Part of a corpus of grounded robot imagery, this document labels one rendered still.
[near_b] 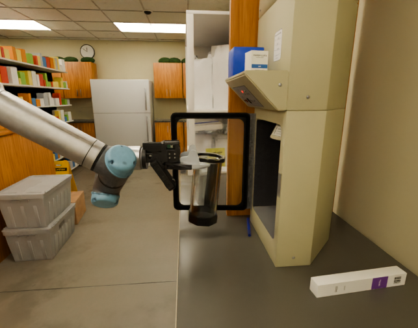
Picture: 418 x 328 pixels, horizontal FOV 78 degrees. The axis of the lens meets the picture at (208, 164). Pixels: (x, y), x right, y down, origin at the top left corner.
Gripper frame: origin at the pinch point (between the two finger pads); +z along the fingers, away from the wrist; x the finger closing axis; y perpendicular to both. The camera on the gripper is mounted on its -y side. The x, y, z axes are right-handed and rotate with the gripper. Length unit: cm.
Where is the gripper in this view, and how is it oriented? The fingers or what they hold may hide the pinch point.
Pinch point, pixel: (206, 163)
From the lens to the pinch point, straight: 84.6
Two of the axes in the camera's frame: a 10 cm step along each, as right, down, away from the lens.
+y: 0.1, -9.7, -2.4
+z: 10.0, -0.1, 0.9
